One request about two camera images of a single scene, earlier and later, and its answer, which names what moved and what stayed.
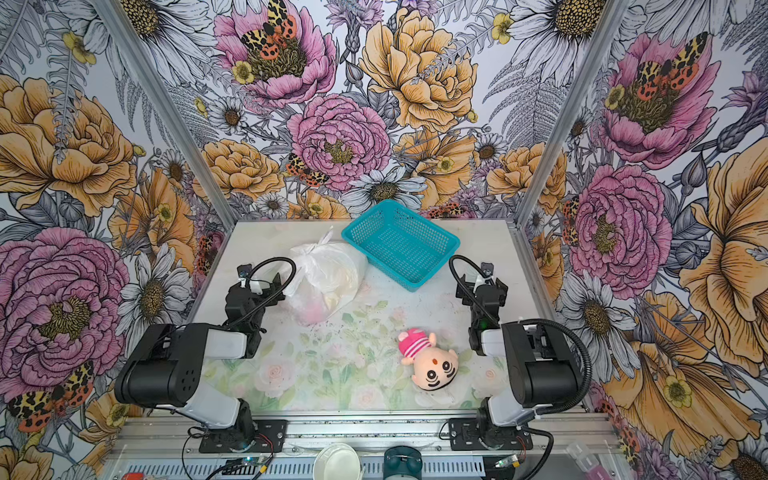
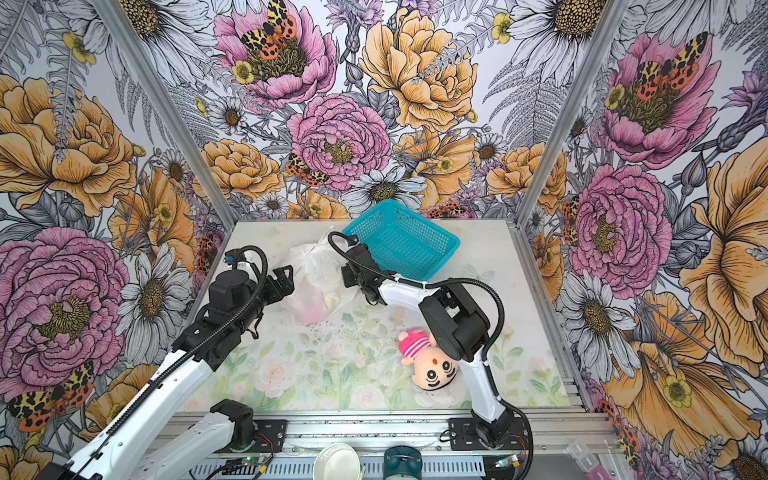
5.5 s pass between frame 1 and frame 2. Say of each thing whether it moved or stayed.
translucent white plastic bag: stayed
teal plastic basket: stayed
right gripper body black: moved
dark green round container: stayed
